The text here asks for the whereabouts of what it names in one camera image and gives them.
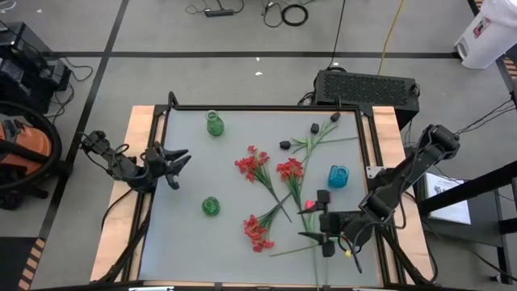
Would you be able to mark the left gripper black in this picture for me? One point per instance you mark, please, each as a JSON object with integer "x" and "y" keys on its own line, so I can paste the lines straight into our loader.
{"x": 155, "y": 163}

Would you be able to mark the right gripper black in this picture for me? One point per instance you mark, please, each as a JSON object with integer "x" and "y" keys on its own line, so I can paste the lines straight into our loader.
{"x": 330, "y": 223}

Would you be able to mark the red small-blossom flower bunch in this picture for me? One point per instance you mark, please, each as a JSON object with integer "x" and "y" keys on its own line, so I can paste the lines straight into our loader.
{"x": 255, "y": 232}
{"x": 252, "y": 165}
{"x": 291, "y": 169}

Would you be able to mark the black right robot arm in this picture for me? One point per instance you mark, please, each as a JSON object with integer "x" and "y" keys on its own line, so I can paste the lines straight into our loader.
{"x": 404, "y": 174}

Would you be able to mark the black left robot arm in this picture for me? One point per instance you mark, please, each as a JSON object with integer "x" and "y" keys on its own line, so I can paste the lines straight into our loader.
{"x": 117, "y": 161}

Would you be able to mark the tall green glass vase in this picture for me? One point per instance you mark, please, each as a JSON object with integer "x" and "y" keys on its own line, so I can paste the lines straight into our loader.
{"x": 215, "y": 124}

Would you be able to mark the blue glass vase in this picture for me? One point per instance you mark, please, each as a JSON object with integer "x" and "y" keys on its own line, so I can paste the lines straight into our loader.
{"x": 338, "y": 177}

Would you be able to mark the round green glass vase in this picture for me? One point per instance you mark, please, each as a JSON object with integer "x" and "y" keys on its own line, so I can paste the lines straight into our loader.
{"x": 211, "y": 206}

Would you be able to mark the white paper booklet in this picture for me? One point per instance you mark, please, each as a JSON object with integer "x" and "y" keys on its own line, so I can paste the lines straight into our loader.
{"x": 448, "y": 198}

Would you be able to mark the black computer case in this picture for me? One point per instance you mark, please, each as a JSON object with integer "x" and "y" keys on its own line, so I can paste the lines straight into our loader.
{"x": 363, "y": 91}

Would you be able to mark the black power strip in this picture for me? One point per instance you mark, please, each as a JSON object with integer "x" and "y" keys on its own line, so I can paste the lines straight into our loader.
{"x": 219, "y": 12}

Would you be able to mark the orange vacuum cleaner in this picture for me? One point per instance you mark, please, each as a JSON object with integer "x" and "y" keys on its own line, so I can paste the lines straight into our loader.
{"x": 24, "y": 149}

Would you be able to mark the black side table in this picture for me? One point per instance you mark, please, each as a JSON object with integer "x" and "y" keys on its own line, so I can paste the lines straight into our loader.
{"x": 484, "y": 226}

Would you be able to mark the black electronics boxes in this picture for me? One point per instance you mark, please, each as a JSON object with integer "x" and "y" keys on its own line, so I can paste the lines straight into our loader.
{"x": 24, "y": 68}

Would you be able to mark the white bin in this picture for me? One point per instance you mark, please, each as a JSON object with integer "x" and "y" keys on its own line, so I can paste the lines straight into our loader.
{"x": 490, "y": 34}

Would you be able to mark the grey metal bracket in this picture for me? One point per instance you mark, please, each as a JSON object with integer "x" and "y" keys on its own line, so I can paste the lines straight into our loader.
{"x": 373, "y": 171}

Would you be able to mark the black aluminium table frame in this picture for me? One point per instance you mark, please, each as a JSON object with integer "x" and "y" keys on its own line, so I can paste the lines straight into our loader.
{"x": 262, "y": 108}

